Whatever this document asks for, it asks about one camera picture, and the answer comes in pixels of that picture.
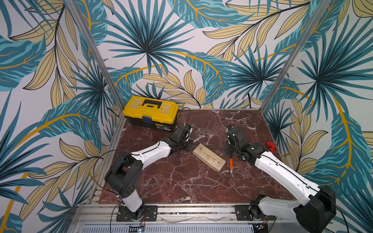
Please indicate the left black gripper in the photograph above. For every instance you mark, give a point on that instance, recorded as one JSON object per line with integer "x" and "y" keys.
{"x": 189, "y": 148}

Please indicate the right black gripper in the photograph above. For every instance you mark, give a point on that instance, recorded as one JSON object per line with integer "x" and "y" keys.
{"x": 230, "y": 147}

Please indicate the orange black claw hammer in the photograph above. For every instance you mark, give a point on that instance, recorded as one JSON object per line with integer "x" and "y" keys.
{"x": 230, "y": 166}

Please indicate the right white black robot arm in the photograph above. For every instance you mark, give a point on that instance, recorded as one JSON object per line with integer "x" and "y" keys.
{"x": 314, "y": 206}

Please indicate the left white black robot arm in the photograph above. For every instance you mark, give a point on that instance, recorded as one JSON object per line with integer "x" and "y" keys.
{"x": 125, "y": 172}

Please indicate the light wooden board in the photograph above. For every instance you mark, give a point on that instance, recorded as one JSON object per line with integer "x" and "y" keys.
{"x": 209, "y": 158}

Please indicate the yellow black plastic toolbox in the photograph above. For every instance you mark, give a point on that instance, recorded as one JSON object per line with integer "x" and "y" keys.
{"x": 151, "y": 113}

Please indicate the red pipe wrench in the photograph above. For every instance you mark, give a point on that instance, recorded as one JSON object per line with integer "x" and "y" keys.
{"x": 271, "y": 146}

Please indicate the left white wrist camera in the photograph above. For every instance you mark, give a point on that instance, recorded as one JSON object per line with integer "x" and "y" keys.
{"x": 186, "y": 131}

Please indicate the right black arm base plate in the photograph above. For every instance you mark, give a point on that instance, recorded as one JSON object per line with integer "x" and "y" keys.
{"x": 248, "y": 212}

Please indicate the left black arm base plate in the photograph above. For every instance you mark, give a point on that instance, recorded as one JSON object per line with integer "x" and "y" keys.
{"x": 145, "y": 212}

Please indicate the aluminium front frame rail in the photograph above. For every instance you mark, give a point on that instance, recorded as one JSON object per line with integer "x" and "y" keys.
{"x": 177, "y": 213}

